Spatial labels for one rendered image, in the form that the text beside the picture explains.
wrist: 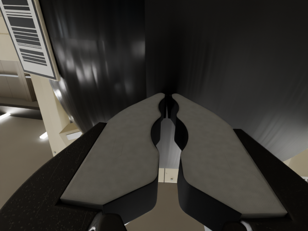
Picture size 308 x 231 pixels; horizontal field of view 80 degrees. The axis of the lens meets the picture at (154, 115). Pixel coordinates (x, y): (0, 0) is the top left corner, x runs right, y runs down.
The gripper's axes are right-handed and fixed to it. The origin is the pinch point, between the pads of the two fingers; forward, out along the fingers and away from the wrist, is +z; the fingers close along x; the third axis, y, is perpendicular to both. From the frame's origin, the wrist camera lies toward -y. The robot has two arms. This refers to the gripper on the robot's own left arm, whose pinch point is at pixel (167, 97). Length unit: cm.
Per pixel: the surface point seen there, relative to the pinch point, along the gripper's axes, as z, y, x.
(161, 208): 182, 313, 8
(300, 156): 17.7, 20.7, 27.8
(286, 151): 2.7, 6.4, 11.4
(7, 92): 684, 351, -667
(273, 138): 1.9, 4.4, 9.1
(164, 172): 40, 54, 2
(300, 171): 17.3, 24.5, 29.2
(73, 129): 55, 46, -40
